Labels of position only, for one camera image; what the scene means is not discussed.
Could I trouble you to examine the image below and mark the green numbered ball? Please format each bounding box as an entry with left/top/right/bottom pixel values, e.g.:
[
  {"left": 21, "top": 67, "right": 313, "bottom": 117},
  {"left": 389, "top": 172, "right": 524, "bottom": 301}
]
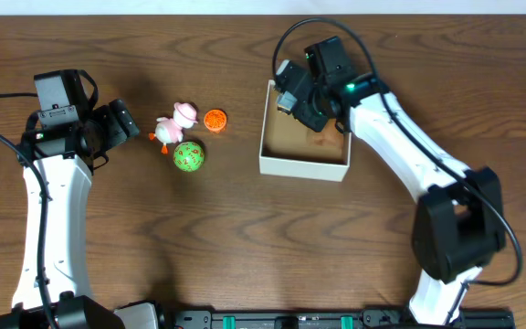
[{"left": 173, "top": 142, "right": 205, "bottom": 172}]

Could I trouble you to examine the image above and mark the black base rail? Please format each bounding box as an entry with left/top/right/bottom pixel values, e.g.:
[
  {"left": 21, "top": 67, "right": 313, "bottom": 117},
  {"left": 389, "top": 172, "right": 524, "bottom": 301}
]
[{"left": 112, "top": 300, "right": 516, "bottom": 329}]

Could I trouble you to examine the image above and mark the yellow grey toy truck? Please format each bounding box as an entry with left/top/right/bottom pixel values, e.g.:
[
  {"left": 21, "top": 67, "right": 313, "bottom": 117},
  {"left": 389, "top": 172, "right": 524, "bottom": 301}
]
[{"left": 277, "top": 91, "right": 298, "bottom": 115}]

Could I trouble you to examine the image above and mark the white cardboard box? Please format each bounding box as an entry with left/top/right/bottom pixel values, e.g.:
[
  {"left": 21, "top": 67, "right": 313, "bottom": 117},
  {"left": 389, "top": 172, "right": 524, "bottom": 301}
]
[{"left": 258, "top": 80, "right": 352, "bottom": 182}]

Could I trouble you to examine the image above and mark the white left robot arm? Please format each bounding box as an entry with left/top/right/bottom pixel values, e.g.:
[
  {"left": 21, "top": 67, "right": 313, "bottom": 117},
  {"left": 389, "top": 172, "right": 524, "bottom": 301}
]
[{"left": 0, "top": 100, "right": 159, "bottom": 328}]

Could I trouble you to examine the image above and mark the pink toy duck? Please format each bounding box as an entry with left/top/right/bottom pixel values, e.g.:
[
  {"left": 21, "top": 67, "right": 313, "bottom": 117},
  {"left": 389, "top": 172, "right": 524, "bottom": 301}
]
[{"left": 149, "top": 102, "right": 197, "bottom": 154}]

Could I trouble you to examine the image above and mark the brown plush toy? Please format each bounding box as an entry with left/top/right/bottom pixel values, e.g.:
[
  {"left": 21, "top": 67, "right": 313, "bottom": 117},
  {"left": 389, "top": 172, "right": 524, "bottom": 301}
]
[{"left": 307, "top": 120, "right": 344, "bottom": 148}]

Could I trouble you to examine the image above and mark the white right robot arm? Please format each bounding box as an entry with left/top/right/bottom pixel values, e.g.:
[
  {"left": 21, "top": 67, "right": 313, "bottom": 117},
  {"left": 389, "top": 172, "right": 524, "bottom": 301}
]
[{"left": 274, "top": 60, "right": 514, "bottom": 328}]

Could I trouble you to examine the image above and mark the orange ridged toy ball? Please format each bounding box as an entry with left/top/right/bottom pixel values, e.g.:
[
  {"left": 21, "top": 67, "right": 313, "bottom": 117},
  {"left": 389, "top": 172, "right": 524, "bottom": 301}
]
[{"left": 203, "top": 109, "right": 227, "bottom": 133}]

